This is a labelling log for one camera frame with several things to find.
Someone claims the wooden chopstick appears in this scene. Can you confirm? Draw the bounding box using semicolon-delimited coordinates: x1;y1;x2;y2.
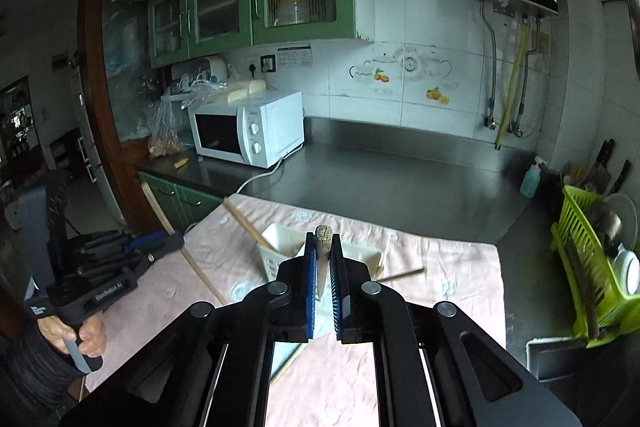
222;198;276;251
141;182;228;306
314;225;333;300
376;268;426;283

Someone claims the black kitchen sink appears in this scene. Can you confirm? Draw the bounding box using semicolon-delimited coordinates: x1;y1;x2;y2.
526;337;605;426

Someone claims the person's left hand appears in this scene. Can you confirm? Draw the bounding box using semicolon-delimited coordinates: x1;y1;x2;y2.
37;313;107;358

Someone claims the cream plastic utensil holder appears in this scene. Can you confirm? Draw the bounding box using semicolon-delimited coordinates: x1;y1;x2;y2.
258;223;383;281

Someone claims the green lower cabinet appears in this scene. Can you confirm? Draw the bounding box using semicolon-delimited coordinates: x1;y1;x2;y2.
139;172;222;234

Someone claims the white microwave oven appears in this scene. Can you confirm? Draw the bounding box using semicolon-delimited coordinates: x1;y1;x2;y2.
189;90;305;169

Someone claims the clear plastic bag with food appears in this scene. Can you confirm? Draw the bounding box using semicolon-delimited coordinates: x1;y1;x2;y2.
144;81;227;160

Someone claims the hand soap pump bottle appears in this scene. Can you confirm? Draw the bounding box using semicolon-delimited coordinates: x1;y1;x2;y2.
520;156;546;199

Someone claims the lime green dish rack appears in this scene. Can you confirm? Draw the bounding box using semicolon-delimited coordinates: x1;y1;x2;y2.
551;185;639;348

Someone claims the white microwave power cable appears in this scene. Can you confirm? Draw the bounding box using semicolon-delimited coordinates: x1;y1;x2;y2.
234;141;306;195

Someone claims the wall power socket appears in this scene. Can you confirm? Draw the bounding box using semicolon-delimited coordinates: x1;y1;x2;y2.
260;54;277;74

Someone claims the yellow gas hose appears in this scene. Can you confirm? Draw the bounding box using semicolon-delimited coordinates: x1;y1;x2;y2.
494;24;531;152

